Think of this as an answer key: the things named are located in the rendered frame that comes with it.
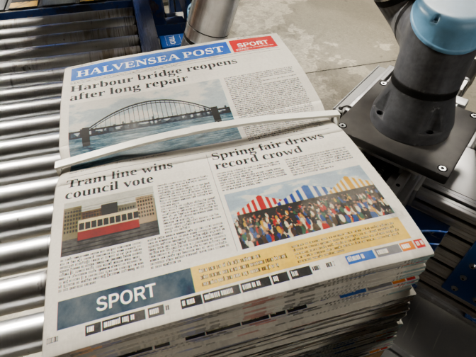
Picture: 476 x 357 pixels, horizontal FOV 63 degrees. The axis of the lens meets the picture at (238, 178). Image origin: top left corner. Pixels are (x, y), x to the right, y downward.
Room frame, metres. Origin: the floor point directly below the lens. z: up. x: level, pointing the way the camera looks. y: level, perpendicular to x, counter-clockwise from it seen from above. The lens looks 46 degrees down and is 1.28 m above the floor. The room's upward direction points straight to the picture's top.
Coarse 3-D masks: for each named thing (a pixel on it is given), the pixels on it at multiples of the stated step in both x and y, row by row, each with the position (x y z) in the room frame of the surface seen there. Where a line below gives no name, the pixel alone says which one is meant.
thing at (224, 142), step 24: (216, 120) 0.33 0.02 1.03; (312, 120) 0.33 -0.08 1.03; (72, 144) 0.29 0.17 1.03; (96, 144) 0.29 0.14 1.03; (168, 144) 0.29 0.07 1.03; (192, 144) 0.29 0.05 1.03; (216, 144) 0.29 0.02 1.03; (240, 144) 0.29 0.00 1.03; (264, 144) 0.29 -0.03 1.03; (72, 168) 0.26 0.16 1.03; (96, 168) 0.26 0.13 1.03; (120, 168) 0.26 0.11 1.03; (144, 168) 0.26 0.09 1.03
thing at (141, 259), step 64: (64, 192) 0.23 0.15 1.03; (128, 192) 0.23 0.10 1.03; (192, 192) 0.23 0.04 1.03; (256, 192) 0.22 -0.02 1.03; (320, 192) 0.22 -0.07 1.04; (384, 192) 0.22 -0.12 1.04; (64, 256) 0.16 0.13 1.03; (128, 256) 0.16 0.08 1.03; (192, 256) 0.16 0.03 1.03; (256, 256) 0.16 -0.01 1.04; (320, 256) 0.16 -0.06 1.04; (384, 256) 0.16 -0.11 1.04; (64, 320) 0.11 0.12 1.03; (128, 320) 0.11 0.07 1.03; (192, 320) 0.11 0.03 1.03; (256, 320) 0.12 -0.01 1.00; (320, 320) 0.13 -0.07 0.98; (384, 320) 0.15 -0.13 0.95
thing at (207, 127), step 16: (304, 112) 0.33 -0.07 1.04; (320, 112) 0.33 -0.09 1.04; (336, 112) 0.34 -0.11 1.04; (192, 128) 0.30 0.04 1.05; (208, 128) 0.30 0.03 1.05; (224, 128) 0.30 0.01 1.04; (128, 144) 0.28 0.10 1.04; (144, 144) 0.28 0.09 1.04; (64, 160) 0.27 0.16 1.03; (80, 160) 0.26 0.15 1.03
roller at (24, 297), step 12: (24, 276) 0.28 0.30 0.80; (36, 276) 0.28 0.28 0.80; (0, 288) 0.26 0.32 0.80; (12, 288) 0.26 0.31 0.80; (24, 288) 0.26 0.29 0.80; (36, 288) 0.26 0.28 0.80; (0, 300) 0.24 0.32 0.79; (12, 300) 0.25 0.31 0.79; (24, 300) 0.25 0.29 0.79; (36, 300) 0.25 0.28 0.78; (0, 312) 0.23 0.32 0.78; (12, 312) 0.24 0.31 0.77
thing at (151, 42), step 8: (136, 0) 1.26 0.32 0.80; (144, 0) 1.26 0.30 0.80; (136, 8) 1.19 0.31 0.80; (144, 8) 1.19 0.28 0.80; (136, 16) 1.13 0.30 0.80; (144, 16) 1.13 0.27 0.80; (152, 16) 1.14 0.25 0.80; (144, 24) 1.08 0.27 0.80; (152, 24) 1.08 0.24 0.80; (144, 32) 1.03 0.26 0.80; (152, 32) 1.03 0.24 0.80; (144, 40) 0.98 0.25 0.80; (152, 40) 0.98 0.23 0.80; (144, 48) 0.94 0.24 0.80; (152, 48) 0.94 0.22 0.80; (160, 48) 0.94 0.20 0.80
